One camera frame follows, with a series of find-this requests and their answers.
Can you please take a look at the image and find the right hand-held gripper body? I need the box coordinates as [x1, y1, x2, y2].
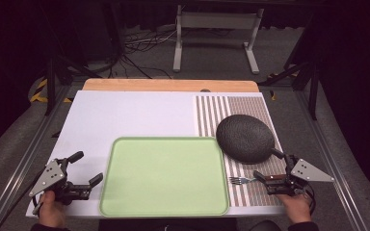
[264, 153, 335, 197]

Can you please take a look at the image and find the person's dark clothing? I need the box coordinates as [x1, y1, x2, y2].
[97, 217, 283, 231]

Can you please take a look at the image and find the person's right hand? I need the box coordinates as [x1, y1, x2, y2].
[276, 192, 313, 225]

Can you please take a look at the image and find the light green tray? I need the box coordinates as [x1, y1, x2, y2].
[98, 136, 231, 218]

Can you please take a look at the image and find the aluminium floor rail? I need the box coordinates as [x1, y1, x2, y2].
[293, 90, 370, 231]
[0, 84, 73, 231]

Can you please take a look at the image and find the wooden table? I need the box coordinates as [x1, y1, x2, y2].
[82, 78, 260, 93]

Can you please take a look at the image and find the yellow black hazard tape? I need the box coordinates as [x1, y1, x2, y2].
[29, 78, 74, 104]

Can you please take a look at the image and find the person's left hand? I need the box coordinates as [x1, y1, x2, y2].
[38, 190, 67, 229]

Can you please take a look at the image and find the white board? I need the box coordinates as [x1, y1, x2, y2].
[25, 90, 287, 218]

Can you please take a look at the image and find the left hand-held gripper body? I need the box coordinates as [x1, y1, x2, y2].
[28, 157, 94, 206]

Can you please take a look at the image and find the right hand-held gripper cable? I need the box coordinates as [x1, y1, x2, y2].
[304, 183, 317, 217]

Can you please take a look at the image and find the grey metal stand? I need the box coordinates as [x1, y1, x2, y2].
[172, 4, 266, 75]

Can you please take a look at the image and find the striped brown placemat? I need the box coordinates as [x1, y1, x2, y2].
[195, 94, 287, 208]

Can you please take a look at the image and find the black tripod stand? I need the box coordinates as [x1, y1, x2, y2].
[258, 59, 320, 121]
[43, 53, 103, 117]

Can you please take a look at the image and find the bundle of floor cables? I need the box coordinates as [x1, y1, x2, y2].
[107, 25, 178, 80]

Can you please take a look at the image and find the dark grey oval plate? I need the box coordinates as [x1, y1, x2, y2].
[215, 114, 276, 165]

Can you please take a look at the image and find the fork with wooden handle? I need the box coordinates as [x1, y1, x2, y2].
[228, 174, 284, 187]

